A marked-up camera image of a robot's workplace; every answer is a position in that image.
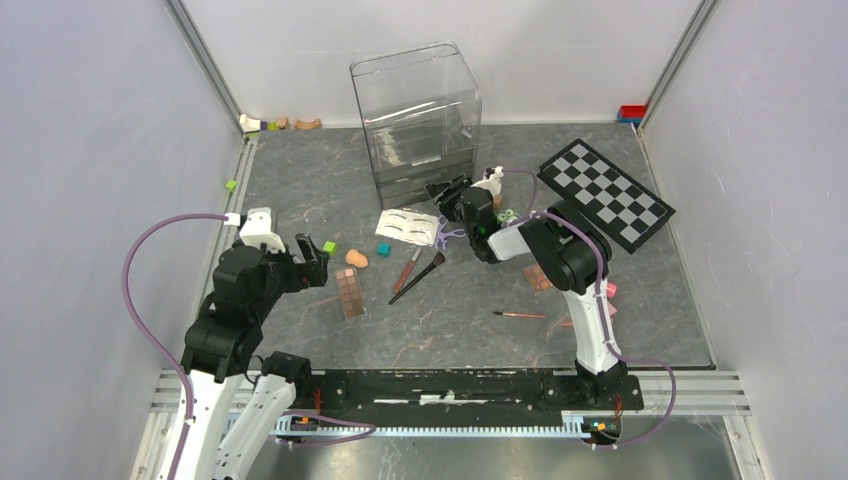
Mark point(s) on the small wooden toy blocks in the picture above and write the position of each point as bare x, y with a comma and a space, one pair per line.
251, 125

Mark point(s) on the red lip gloss tube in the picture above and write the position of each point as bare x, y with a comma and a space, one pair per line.
407, 270

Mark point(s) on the green owl card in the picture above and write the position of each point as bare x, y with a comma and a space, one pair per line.
506, 217

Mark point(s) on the purple eyelash curler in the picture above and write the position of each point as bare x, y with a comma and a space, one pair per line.
443, 235

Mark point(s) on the clear acrylic drawer organizer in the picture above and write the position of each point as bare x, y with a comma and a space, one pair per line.
420, 110

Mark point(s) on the red blue blocks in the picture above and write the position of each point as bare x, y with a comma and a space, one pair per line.
632, 114

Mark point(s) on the brown eyeshadow palette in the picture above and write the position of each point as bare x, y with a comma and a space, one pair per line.
350, 293

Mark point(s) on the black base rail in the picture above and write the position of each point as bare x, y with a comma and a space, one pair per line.
474, 398

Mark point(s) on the teal cube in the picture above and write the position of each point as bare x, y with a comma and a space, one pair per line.
383, 250

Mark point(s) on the aluminium frame rail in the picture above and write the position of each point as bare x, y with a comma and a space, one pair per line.
204, 58

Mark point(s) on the thin pink lip brush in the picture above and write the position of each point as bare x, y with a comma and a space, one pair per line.
519, 315

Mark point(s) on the black makeup brush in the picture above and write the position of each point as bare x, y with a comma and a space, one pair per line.
437, 260

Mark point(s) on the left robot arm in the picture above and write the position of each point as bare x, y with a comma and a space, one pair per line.
218, 348

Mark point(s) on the orange makeup sponge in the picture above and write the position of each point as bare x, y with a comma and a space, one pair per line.
356, 259

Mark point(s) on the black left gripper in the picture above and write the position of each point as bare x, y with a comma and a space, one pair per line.
316, 259

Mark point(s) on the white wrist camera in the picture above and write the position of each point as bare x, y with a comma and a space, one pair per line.
492, 180
256, 229

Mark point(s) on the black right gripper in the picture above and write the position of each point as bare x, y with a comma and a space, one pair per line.
435, 190

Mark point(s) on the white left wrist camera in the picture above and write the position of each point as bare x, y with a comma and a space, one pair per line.
256, 229

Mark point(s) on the pink compact case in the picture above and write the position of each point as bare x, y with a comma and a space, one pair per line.
611, 290

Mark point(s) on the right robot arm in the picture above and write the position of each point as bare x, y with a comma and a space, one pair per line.
573, 256

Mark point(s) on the orange blush palette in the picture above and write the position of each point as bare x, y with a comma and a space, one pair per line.
536, 278

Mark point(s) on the eyebrow stencil card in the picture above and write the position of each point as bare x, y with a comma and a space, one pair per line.
408, 226

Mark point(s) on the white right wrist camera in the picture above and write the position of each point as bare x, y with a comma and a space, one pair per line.
492, 180

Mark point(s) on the black white checkerboard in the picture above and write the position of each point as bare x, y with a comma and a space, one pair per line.
611, 199

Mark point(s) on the lime green cube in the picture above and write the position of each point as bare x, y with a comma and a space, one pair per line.
330, 247

